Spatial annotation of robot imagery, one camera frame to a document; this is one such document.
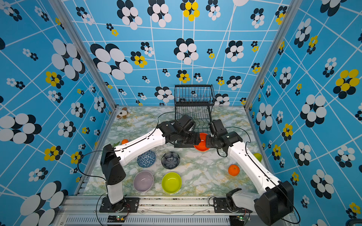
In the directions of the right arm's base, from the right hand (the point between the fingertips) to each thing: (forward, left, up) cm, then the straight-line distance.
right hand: (212, 140), depth 81 cm
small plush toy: (+32, +67, -11) cm, 75 cm away
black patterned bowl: (-6, +25, -15) cm, 30 cm away
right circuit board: (-36, -11, -18) cm, 42 cm away
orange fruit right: (-12, -13, -13) cm, 22 cm away
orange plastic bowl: (-3, +6, -2) cm, 7 cm away
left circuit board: (-36, +54, -18) cm, 67 cm away
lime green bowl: (-19, +24, -15) cm, 34 cm away
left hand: (-2, +8, +4) cm, 9 cm away
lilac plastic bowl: (-19, +40, -15) cm, 47 cm away
